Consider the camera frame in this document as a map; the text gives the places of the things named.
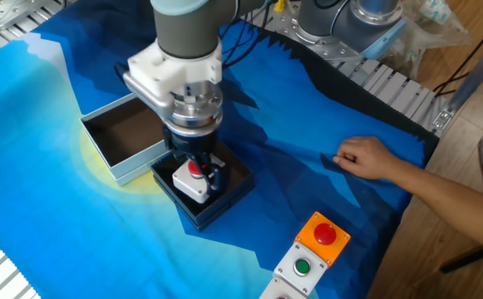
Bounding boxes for orange red-button switch box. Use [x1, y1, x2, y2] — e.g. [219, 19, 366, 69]
[293, 211, 352, 268]

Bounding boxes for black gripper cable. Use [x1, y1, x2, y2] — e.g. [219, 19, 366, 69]
[114, 0, 275, 84]

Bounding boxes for silver metal bracket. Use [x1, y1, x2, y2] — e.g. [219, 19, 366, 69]
[0, 0, 32, 32]

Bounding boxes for bare human forearm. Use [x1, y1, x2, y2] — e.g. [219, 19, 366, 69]
[390, 159, 483, 262]

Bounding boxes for black floor bar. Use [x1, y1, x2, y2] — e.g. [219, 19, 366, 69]
[439, 244, 483, 274]

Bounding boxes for blue mountain print cloth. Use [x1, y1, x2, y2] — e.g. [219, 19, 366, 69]
[0, 0, 440, 299]

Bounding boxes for white red-button switch box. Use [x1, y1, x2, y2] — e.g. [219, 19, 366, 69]
[171, 159, 225, 204]

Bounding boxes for aluminium frame profile with bracket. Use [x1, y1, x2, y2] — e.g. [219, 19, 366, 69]
[431, 28, 483, 134]

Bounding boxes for bare human hand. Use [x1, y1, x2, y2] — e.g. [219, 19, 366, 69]
[332, 135, 404, 182]

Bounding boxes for clear plastic bag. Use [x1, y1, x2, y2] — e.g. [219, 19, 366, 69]
[390, 0, 473, 80]

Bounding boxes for light blue open box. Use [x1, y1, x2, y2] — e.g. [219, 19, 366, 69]
[79, 93, 172, 187]

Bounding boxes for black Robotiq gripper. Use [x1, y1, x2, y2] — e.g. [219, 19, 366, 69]
[162, 126, 228, 194]

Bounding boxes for white green-button switch box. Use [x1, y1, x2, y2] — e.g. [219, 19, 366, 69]
[273, 242, 328, 297]

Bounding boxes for dark blue open box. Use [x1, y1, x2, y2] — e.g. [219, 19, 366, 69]
[150, 139, 255, 232]

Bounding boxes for black floor cables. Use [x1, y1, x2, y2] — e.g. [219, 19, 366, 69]
[431, 12, 483, 97]

